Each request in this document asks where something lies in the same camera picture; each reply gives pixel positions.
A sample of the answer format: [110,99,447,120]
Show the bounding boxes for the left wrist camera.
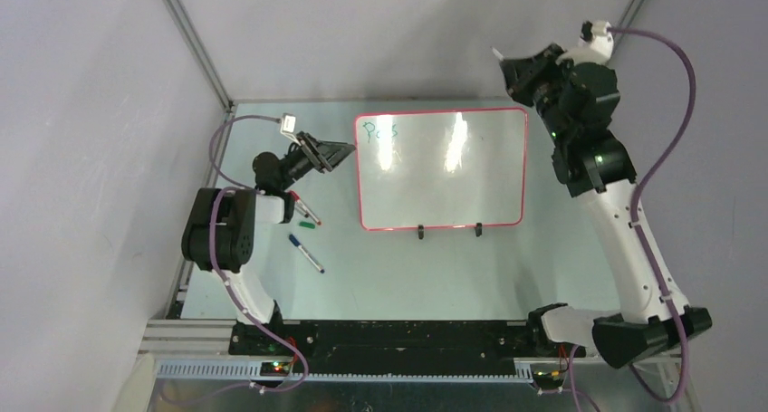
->
[279,113,297,142]

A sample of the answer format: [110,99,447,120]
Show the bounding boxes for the aluminium frame front rail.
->
[138,319,686,387]

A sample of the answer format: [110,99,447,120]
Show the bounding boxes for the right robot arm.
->
[499,44,713,369]

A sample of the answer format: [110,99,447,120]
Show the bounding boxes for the pink framed whiteboard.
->
[353,107,528,231]

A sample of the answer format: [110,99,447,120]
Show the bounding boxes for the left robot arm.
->
[180,131,356,355]

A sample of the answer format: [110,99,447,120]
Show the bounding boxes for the black whiteboard marker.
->
[293,199,310,218]

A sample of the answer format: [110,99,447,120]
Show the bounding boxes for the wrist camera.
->
[279,113,297,142]
[557,21,614,65]

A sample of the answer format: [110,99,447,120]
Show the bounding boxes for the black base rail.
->
[227,321,571,377]

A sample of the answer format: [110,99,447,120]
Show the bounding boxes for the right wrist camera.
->
[557,21,614,65]

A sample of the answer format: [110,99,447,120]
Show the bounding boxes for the red whiteboard marker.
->
[290,191,322,225]

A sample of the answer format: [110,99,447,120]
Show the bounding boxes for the blue whiteboard marker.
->
[288,234,325,274]

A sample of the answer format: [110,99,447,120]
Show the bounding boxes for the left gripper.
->
[279,131,355,191]

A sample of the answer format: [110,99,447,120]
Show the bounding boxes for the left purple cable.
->
[157,115,310,401]

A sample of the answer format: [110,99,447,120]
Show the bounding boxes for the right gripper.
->
[503,43,580,145]

